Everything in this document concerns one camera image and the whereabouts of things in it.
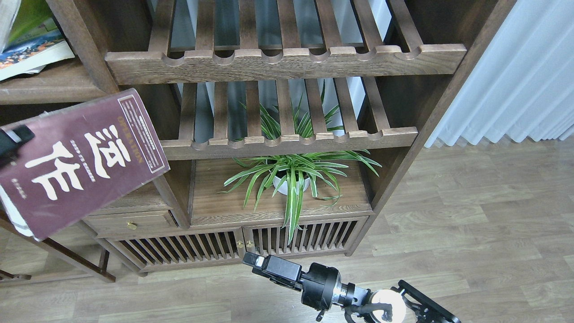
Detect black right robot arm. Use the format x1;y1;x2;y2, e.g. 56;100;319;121
242;252;459;323

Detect dark wooden bookshelf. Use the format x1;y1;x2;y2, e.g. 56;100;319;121
1;0;515;282

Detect colourful 300 paperback book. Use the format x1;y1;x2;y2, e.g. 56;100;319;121
0;18;74;80

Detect maroon book white characters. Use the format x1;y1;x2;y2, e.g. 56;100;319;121
0;88;170;241

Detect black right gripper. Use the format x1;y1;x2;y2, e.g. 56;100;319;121
242;252;370;314

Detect white pleated curtain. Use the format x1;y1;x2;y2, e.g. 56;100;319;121
424;0;574;148

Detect green spider plant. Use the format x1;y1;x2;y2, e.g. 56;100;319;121
218;81;383;245

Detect white plant pot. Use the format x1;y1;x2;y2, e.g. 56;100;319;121
272;171;310;196

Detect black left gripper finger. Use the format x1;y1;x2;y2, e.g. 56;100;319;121
0;125;35;168

